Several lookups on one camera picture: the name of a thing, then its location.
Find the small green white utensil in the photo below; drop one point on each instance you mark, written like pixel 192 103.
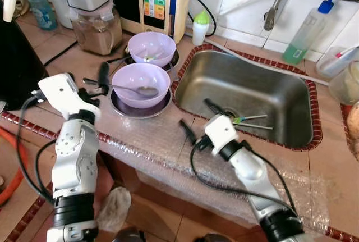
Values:
pixel 150 58

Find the clear plastic cup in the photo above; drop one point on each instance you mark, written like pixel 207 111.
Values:
pixel 345 85

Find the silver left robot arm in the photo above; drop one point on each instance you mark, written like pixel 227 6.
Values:
pixel 73 158

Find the white red tube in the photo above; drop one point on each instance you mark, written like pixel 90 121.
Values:
pixel 348 55

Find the black appliance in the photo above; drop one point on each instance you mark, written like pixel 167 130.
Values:
pixel 17 68

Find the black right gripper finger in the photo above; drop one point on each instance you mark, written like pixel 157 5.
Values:
pixel 188 131
pixel 213 107

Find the thin metal utensil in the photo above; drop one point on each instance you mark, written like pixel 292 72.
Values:
pixel 261 126

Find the metal faucet pipe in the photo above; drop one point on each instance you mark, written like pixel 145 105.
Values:
pixel 271 17

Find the dark right robot foot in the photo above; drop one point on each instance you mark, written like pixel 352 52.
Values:
pixel 213 237

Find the long metal spoon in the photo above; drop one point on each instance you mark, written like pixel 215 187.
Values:
pixel 148 91

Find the dish soap bottle blue cap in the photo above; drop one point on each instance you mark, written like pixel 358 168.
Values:
pixel 303 34

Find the beige black water ionizer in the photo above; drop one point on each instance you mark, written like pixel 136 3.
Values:
pixel 179 0

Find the purple plastic bowl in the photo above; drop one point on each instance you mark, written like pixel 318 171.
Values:
pixel 143 103
pixel 151 42

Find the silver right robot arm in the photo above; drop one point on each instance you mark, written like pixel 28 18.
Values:
pixel 252 172

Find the stainless steel sink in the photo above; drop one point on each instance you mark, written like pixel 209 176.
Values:
pixel 252 90

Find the clear blender jar brown powder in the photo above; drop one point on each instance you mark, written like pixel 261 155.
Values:
pixel 98 34

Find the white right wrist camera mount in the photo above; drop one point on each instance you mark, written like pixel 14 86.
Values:
pixel 221 131

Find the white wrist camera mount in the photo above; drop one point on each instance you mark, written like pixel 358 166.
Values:
pixel 221 131
pixel 59 93

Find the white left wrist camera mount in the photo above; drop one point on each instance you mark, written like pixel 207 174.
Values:
pixel 59 93

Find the clear bubble wrap sheet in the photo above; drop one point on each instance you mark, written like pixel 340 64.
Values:
pixel 151 138

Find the small bottle green cap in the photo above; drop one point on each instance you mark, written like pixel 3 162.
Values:
pixel 201 31

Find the clear bag with food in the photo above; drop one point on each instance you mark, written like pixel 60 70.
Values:
pixel 353 129

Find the teal plastic bottle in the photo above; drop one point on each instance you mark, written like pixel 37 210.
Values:
pixel 42 9

